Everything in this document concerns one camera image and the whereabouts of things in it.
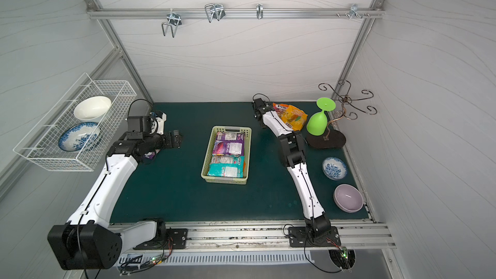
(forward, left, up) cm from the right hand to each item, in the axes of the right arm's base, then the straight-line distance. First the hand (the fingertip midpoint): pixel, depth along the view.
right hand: (273, 118), depth 110 cm
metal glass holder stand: (-11, -34, -3) cm, 36 cm away
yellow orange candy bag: (-1, -12, +2) cm, 12 cm away
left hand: (-28, +44, +20) cm, 56 cm away
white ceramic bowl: (-26, +71, +33) cm, 83 cm away
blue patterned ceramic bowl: (-38, +69, +32) cm, 85 cm away
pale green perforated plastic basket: (-12, +14, +4) cm, 19 cm away
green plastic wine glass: (-19, -17, +20) cm, 33 cm away
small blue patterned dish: (-29, -30, -3) cm, 41 cm away
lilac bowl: (-43, -32, -3) cm, 54 cm away
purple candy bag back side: (-21, +22, +5) cm, 31 cm away
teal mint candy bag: (-32, +22, +2) cm, 39 cm away
